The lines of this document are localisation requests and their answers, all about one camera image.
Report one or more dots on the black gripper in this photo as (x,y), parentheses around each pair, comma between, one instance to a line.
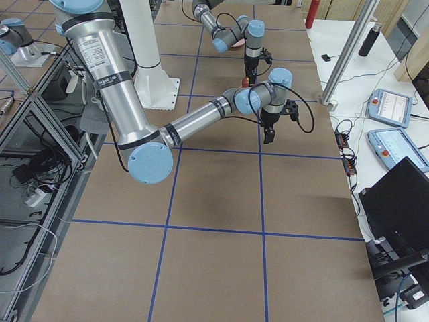
(251,62)
(269,120)

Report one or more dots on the red apple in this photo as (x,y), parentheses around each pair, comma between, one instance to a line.
(245,82)

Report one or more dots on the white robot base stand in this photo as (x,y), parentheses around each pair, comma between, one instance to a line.
(156,90)

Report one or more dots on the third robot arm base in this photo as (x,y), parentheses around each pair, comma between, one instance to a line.
(18,44)

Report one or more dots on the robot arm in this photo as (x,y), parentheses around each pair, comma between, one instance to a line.
(90,25)
(251,31)

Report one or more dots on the pink plate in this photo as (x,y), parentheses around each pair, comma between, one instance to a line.
(238,45)

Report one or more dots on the blue tape line centre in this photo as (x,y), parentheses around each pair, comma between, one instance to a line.
(263,235)

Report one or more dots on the orange black adapter upper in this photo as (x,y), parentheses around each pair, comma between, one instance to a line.
(342,140)

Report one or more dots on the orange black adapter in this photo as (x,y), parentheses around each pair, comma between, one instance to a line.
(349,166)
(342,140)

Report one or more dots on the small black device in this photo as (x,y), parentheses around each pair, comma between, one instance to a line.
(326,57)

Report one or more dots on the orange black adapter lower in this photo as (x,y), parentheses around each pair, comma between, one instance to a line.
(349,166)

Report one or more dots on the red bottle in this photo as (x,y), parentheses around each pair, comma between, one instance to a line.
(312,11)

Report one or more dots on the black bottle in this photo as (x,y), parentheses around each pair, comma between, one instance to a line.
(369,40)

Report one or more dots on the lower teach pendant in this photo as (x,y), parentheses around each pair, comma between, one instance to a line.
(392,145)

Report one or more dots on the teach pendant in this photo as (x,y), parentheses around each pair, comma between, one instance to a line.
(390,108)
(392,145)

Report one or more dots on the upper teach pendant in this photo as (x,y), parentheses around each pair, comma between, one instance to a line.
(390,108)

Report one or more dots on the black laptop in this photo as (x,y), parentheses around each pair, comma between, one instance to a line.
(398,203)

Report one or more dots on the blue tape line near crosswise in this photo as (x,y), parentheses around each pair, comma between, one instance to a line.
(254,153)

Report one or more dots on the black monitor stand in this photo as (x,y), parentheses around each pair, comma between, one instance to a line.
(402,274)

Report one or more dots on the white power adapter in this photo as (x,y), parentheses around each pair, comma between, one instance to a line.
(34,199)

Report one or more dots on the white pedestal column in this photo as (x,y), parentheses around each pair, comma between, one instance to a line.
(140,28)

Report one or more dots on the aluminium frame post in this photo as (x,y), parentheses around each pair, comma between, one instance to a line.
(355,35)

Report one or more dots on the aluminium frame cart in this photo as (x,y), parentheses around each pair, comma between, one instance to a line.
(42,146)

